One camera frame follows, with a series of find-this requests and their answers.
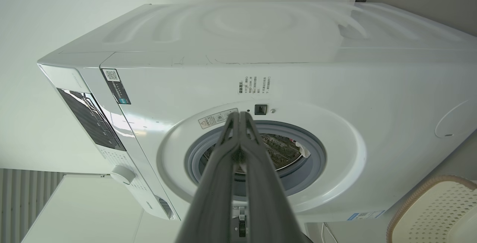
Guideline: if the dark QR code sticker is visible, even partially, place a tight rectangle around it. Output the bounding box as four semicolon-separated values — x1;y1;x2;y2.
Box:
102;69;132;105

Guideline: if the blue energy label sticker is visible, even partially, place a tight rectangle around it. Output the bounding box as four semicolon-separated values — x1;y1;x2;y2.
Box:
346;210;385;221

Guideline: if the black washing machine display panel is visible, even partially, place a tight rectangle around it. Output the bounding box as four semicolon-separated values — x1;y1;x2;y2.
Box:
57;88;126;152

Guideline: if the white warning triangle sticker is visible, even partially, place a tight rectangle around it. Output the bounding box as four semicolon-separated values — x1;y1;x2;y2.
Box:
198;108;239;129

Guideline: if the white washing machine dial knob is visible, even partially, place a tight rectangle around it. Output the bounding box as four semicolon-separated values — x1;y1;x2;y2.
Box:
110;165;136;185

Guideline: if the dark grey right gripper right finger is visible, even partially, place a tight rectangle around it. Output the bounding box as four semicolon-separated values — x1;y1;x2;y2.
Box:
240;111;313;243

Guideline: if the grey ribbed panel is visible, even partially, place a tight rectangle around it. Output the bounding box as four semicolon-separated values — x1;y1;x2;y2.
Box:
0;168;66;243

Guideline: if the white cloth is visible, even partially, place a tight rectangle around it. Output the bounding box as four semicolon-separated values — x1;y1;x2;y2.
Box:
294;141;311;158

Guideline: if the black text label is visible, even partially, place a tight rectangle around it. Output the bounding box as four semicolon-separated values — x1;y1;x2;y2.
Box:
238;76;271;95

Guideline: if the white front-load washing machine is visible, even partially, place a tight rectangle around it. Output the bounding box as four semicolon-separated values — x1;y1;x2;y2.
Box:
37;1;477;223

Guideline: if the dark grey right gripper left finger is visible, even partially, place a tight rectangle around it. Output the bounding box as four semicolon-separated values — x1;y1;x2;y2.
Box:
175;112;241;243

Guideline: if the beige perforated laundry basket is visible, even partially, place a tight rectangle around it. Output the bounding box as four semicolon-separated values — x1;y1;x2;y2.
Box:
386;175;477;243

